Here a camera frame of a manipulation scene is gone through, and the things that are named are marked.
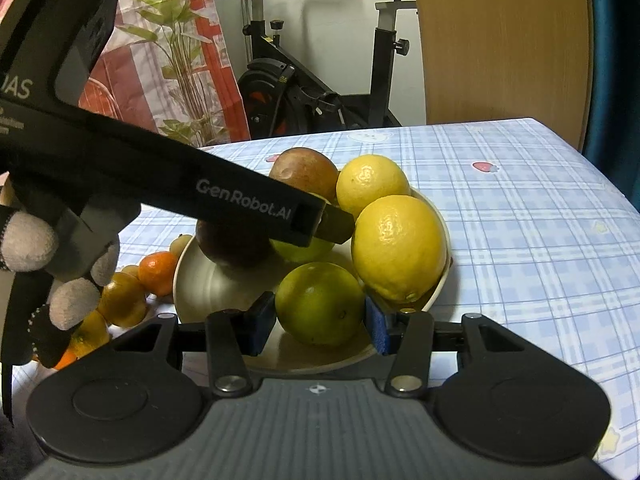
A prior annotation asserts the wooden board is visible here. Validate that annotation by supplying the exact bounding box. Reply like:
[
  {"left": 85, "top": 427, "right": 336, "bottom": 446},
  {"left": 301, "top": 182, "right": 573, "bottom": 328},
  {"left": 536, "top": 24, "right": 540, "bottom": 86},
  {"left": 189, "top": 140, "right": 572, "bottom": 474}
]
[{"left": 410, "top": 0, "right": 593, "bottom": 151}]

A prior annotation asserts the green-tinged tangerine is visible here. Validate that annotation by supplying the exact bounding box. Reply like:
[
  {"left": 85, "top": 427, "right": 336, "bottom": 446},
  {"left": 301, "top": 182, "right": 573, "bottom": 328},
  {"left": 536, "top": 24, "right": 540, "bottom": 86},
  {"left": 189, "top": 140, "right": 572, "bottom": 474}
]
[{"left": 275, "top": 261, "right": 367, "bottom": 347}]

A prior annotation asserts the printed backdrop cloth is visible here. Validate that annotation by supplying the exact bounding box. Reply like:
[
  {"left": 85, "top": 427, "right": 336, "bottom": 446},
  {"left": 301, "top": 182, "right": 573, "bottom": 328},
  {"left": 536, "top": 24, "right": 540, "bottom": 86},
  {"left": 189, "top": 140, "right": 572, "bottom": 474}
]
[{"left": 0, "top": 0, "right": 251, "bottom": 148}]

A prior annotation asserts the beige plate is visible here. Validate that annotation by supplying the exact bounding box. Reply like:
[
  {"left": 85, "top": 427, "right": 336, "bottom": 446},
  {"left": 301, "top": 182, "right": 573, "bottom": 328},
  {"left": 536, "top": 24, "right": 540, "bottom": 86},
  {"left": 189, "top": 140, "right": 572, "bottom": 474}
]
[{"left": 172, "top": 187, "right": 453, "bottom": 373}]

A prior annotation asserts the person's left hand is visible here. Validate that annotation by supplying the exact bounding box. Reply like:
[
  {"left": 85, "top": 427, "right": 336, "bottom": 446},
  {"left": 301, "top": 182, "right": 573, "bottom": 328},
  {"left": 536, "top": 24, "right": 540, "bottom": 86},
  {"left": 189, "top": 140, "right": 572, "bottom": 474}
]
[{"left": 0, "top": 172, "right": 122, "bottom": 423}]

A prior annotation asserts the blue curtain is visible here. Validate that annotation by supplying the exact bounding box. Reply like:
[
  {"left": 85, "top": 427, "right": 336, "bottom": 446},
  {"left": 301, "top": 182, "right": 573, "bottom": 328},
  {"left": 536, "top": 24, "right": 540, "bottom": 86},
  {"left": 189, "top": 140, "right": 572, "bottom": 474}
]
[{"left": 582, "top": 0, "right": 640, "bottom": 201}]

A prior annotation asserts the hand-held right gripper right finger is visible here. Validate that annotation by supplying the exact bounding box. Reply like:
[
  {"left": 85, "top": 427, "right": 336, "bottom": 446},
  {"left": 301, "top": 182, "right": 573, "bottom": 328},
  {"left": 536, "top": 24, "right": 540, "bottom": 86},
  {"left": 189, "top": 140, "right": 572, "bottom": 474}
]
[{"left": 365, "top": 296, "right": 532, "bottom": 397}]

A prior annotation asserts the yellow lemon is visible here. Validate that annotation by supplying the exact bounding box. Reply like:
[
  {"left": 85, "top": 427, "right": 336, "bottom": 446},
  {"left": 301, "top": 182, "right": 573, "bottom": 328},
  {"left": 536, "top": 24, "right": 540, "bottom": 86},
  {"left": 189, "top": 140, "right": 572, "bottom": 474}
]
[
  {"left": 336, "top": 154, "right": 412, "bottom": 218},
  {"left": 351, "top": 194, "right": 447, "bottom": 303}
]

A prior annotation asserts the dark purple mangosteen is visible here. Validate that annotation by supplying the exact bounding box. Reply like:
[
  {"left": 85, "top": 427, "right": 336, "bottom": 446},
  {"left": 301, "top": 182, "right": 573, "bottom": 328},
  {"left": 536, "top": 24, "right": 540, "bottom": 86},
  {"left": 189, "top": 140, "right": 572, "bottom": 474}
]
[{"left": 195, "top": 215, "right": 273, "bottom": 268}]

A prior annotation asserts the blue checked tablecloth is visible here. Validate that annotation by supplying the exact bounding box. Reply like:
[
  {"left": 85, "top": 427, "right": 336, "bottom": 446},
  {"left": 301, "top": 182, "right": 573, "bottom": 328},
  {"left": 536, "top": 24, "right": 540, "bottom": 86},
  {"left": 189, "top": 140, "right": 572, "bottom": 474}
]
[{"left": 10, "top": 117, "right": 640, "bottom": 480}]

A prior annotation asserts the black exercise bike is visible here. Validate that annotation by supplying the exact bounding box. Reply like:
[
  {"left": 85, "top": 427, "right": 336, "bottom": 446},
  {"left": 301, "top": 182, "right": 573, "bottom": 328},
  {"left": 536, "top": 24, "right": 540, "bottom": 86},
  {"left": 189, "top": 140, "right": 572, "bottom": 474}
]
[{"left": 210, "top": 0, "right": 418, "bottom": 141}]

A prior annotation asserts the brown round fruit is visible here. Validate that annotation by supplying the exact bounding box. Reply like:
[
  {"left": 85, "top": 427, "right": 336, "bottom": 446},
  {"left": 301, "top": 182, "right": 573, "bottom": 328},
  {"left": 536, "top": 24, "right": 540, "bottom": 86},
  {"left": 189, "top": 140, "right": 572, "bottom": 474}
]
[{"left": 268, "top": 146, "right": 341, "bottom": 203}]

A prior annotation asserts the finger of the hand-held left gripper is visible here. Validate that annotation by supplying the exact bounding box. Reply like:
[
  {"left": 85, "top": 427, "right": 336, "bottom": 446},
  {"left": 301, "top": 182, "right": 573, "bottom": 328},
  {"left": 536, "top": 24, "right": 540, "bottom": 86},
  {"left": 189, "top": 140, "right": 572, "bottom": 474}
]
[{"left": 312, "top": 205, "right": 357, "bottom": 244}]

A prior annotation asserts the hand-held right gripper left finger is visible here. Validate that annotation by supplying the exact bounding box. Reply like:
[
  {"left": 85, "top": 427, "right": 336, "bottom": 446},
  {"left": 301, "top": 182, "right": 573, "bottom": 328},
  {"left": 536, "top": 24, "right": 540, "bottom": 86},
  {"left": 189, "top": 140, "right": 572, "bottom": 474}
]
[{"left": 112, "top": 290, "right": 277, "bottom": 397}]

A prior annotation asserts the light green round fruit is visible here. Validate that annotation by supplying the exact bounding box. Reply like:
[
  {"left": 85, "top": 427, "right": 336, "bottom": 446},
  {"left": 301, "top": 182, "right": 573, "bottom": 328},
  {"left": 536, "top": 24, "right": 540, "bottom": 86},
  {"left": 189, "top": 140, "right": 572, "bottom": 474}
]
[{"left": 270, "top": 192, "right": 336, "bottom": 264}]

